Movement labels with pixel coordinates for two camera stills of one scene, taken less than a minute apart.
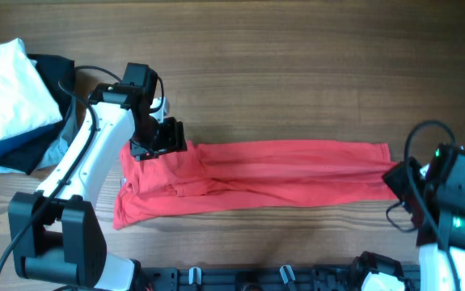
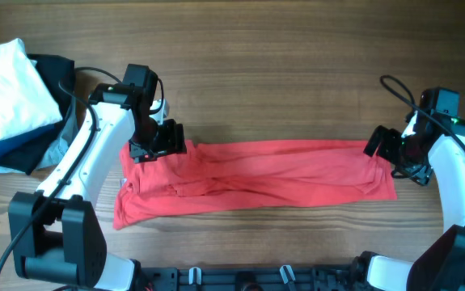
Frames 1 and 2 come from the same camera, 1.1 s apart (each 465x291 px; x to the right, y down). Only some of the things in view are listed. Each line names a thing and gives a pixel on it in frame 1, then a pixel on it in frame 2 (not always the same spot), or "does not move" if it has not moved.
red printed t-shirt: (277, 173) does not move
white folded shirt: (8, 91) does not move
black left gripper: (161, 142) does not move
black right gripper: (399, 180) -> (383, 142)
